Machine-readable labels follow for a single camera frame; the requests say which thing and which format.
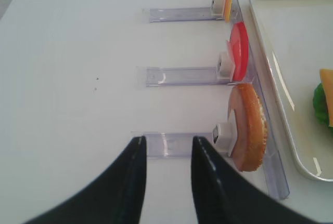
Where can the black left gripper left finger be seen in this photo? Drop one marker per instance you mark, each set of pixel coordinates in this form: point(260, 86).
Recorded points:
point(116, 196)

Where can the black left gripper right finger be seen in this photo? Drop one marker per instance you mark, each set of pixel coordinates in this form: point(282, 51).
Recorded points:
point(222, 195)

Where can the clear holder track tomato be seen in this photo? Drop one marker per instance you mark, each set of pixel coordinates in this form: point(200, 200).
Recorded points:
point(155, 77)

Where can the white pusher block tomato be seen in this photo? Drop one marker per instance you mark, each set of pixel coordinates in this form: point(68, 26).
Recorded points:
point(225, 66)

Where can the green lettuce leaf on burger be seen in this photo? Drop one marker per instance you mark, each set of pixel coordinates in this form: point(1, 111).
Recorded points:
point(320, 106)

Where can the upright red tomato slice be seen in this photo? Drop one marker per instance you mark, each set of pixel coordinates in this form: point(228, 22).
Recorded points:
point(239, 46)

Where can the orange cheese slice on burger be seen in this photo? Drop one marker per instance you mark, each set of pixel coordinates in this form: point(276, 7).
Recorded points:
point(326, 80)

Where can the clear holder track cheese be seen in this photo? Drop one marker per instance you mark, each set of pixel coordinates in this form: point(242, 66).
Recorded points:
point(156, 15)

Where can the white pusher block cheese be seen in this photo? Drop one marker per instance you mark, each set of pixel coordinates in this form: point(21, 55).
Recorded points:
point(217, 8)

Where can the white pusher block bun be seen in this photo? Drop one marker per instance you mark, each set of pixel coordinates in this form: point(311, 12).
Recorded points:
point(224, 138)

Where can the clear holder track left bun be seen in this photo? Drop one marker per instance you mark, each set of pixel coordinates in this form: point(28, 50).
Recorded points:
point(177, 145)

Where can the upright bun slice left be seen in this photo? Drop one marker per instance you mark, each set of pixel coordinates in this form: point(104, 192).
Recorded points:
point(252, 131)

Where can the cream rectangular metal tray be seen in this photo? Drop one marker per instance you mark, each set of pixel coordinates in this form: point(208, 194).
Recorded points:
point(296, 38)

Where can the clear long rail left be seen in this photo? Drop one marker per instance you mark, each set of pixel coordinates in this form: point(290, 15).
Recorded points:
point(270, 176)

